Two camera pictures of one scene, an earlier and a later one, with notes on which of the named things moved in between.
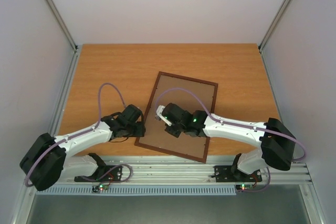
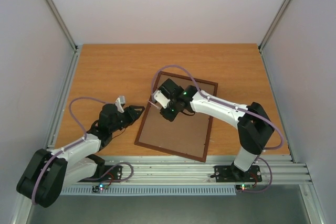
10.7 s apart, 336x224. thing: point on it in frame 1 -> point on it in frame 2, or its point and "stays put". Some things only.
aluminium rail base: x=189 y=170 stays put
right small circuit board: x=244 y=187 stays put
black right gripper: x=171 y=129 -> x=163 y=109
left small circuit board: x=100 y=187 stays put
